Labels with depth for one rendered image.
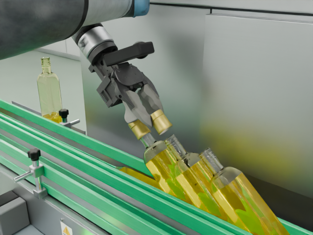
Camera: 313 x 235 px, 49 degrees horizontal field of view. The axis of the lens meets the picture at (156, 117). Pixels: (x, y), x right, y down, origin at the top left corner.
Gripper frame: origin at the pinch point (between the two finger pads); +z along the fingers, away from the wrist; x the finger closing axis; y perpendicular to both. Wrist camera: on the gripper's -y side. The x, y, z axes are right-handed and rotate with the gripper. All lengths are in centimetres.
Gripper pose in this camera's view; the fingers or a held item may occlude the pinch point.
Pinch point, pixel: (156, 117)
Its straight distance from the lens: 73.8
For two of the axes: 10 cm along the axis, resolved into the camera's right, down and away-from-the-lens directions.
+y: -5.2, 5.2, 6.8
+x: -6.4, 3.0, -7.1
